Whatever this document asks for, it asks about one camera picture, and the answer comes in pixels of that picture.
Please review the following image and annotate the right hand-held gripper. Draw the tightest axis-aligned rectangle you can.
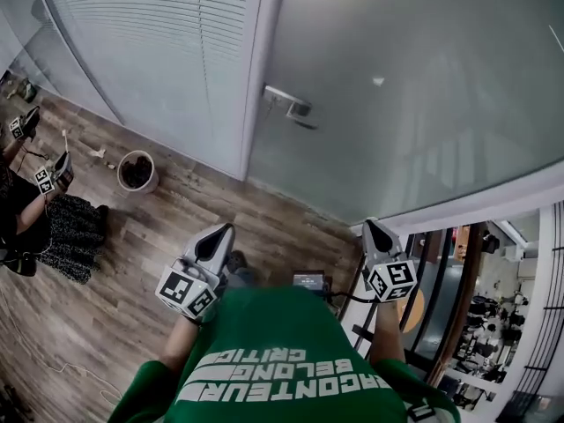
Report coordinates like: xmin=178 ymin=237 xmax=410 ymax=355
xmin=361 ymin=219 xmax=419 ymax=303

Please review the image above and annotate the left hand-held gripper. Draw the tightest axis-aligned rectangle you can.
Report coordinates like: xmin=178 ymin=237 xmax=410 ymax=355
xmin=156 ymin=222 xmax=235 ymax=324

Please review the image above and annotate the frosted glass door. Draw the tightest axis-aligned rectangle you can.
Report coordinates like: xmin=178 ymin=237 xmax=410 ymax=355
xmin=244 ymin=0 xmax=564 ymax=228

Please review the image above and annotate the silver door handle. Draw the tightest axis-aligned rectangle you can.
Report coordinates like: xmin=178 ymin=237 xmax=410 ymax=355
xmin=263 ymin=84 xmax=319 ymax=130

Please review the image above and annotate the person's right forearm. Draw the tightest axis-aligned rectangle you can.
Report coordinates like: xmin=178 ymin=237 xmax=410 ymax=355
xmin=367 ymin=300 xmax=409 ymax=366

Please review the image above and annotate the person's left forearm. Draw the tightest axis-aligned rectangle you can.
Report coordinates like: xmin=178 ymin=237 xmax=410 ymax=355
xmin=157 ymin=315 xmax=208 ymax=376

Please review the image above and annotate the person's dark shoe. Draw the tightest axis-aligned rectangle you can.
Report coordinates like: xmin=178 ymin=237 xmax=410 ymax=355
xmin=226 ymin=251 xmax=249 ymax=272

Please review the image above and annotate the round orange table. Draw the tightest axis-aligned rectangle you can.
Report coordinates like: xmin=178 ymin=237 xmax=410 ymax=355
xmin=396 ymin=286 xmax=427 ymax=335

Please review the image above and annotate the small black monitor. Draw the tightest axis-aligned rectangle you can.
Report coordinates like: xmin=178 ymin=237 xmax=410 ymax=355
xmin=293 ymin=271 xmax=328 ymax=298

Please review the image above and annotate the wooden handrail metal railing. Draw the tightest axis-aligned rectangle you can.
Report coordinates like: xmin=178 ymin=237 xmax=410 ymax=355
xmin=347 ymin=220 xmax=490 ymax=390

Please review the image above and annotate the white flowerpot with soil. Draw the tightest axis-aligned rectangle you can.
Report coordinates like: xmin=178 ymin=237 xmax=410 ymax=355
xmin=117 ymin=150 xmax=160 ymax=195

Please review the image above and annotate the person in green shirt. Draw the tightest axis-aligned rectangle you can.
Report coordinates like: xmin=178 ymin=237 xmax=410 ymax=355
xmin=108 ymin=286 xmax=462 ymax=423

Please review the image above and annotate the green plant pot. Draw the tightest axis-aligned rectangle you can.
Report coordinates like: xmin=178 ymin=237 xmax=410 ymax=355
xmin=8 ymin=77 xmax=37 ymax=103

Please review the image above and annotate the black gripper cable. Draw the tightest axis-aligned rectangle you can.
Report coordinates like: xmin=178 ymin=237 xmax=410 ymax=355
xmin=326 ymin=286 xmax=380 ymax=304

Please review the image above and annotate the grey shoulder strap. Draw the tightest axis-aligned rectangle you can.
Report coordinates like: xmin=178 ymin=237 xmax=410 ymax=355
xmin=404 ymin=402 xmax=447 ymax=423

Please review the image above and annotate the thin white floor cable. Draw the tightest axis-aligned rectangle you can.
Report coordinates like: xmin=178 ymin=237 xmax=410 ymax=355
xmin=0 ymin=279 xmax=124 ymax=409

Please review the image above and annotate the glass wall panel with blinds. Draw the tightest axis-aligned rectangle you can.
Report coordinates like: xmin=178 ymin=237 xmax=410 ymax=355
xmin=34 ymin=0 xmax=265 ymax=180

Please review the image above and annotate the frosted glass wall panel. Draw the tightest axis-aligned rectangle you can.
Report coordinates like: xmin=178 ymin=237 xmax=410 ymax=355
xmin=0 ymin=0 xmax=120 ymax=125

